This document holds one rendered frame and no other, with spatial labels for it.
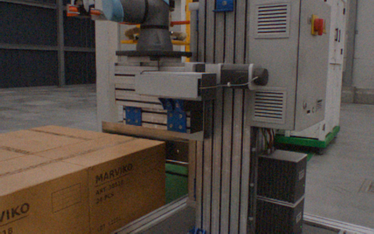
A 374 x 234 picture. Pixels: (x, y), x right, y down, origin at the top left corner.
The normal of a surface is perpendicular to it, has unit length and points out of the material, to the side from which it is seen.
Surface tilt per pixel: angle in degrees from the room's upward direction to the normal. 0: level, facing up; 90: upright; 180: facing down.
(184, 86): 90
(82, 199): 90
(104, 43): 88
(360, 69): 90
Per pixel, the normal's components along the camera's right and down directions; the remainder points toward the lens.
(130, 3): 0.58, 0.17
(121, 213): 0.86, 0.08
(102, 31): -0.51, 0.14
